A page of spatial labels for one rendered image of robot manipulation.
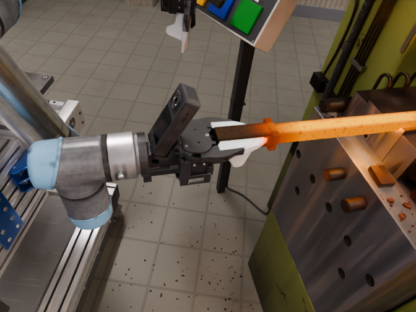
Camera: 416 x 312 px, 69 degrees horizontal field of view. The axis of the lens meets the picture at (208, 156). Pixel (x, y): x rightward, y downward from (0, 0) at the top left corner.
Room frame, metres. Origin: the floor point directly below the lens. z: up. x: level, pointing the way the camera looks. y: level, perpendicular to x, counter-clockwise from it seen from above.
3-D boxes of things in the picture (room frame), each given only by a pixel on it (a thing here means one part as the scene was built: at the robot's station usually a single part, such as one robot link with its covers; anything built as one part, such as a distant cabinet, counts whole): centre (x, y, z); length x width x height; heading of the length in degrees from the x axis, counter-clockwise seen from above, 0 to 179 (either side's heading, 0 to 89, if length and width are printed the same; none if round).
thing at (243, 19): (0.84, -0.06, 1.01); 0.07 x 0.05 x 0.07; 43
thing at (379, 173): (0.39, -0.34, 0.92); 0.04 x 0.03 x 0.01; 11
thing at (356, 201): (0.36, -0.29, 0.87); 0.04 x 0.03 x 0.03; 108
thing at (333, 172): (0.43, -0.27, 0.87); 0.04 x 0.03 x 0.03; 108
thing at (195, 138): (0.34, 0.05, 0.98); 0.12 x 0.08 x 0.09; 108
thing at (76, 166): (0.29, 0.20, 0.98); 0.11 x 0.08 x 0.09; 108
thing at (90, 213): (0.30, 0.21, 0.89); 0.11 x 0.08 x 0.11; 39
